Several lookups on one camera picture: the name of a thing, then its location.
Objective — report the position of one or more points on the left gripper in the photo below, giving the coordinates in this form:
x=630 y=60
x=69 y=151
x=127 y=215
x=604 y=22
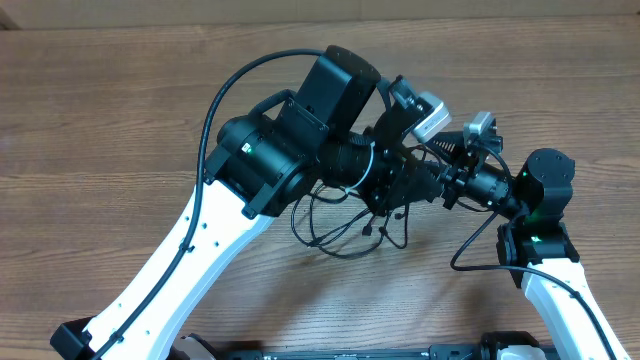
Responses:
x=384 y=189

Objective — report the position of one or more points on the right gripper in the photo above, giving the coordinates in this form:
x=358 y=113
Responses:
x=451 y=185

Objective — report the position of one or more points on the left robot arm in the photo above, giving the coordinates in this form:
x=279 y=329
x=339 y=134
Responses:
x=344 y=127

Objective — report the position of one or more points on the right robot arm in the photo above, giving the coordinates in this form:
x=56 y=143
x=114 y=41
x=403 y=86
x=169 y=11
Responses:
x=533 y=245

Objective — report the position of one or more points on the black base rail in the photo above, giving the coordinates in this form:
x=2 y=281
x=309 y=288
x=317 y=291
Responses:
x=492 y=345

